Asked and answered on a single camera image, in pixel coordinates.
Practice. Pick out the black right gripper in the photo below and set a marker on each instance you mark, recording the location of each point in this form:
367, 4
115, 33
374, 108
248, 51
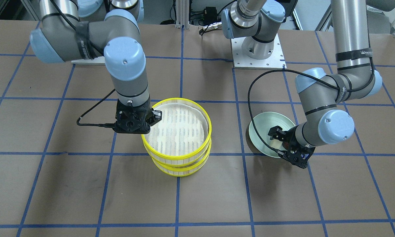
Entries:
155, 117

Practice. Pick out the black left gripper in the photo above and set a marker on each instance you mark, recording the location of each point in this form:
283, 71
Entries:
290, 136

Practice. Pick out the yellow steamer layer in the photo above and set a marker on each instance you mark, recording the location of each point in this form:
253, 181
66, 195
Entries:
194, 105
182, 167

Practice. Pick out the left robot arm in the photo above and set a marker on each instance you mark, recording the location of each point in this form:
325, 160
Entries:
257, 22

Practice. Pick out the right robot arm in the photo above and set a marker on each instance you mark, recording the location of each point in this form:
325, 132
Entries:
63, 37

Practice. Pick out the white steamer cloth liner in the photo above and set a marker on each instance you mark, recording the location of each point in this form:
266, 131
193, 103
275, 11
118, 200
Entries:
182, 130

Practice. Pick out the pale green plate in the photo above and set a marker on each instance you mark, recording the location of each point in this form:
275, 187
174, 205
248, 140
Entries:
263, 123

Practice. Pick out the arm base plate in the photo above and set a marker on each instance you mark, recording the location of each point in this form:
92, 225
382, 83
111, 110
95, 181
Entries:
249, 54
99, 61

